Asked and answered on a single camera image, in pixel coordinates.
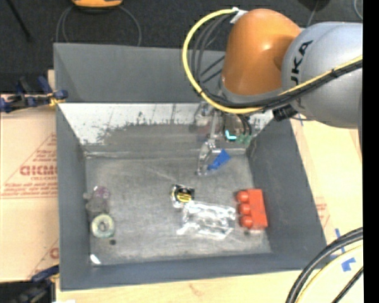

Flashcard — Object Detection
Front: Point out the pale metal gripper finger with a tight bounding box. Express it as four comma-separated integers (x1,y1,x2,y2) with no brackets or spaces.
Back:
196,142,212,177
207,146,224,171

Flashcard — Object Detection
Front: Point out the small blue plastic piece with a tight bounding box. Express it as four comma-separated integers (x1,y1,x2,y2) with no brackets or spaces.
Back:
207,148,232,171

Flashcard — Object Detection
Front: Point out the black and yellow wrapped item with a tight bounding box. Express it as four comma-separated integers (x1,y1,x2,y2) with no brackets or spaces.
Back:
170,184,196,210

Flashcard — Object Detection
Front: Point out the clear plastic packet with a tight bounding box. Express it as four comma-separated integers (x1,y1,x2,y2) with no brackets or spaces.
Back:
176,200,237,241

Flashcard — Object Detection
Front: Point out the red block with three knobs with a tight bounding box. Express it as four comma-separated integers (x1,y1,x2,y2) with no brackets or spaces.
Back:
234,188,269,232

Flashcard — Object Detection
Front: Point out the grey metal bin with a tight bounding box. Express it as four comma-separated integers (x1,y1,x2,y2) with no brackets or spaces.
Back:
52,42,328,290

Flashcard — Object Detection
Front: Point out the grey and purple toy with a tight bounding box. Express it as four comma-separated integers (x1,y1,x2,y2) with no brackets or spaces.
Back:
83,186,111,223

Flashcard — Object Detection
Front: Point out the brown cardboard board, red print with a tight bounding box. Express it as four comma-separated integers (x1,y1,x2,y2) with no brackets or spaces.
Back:
0,69,337,284

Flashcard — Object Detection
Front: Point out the black cylinder on white bracket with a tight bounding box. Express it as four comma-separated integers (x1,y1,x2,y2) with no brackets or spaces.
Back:
272,104,298,122

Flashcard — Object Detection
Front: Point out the pale green ring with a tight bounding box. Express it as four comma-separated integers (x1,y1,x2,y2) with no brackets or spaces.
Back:
90,213,116,239

